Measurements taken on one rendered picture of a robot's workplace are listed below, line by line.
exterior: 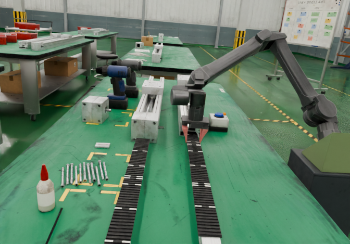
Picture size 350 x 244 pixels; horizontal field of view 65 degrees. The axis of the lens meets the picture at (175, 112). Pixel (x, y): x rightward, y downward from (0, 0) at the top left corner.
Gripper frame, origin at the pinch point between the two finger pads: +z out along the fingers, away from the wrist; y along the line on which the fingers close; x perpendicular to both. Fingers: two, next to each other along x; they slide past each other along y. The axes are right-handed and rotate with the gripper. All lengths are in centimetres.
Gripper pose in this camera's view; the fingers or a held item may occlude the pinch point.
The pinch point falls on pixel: (192, 141)
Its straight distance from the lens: 107.5
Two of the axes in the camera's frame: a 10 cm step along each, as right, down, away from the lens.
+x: 0.1, 3.1, -9.5
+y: -10.0, -0.8, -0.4
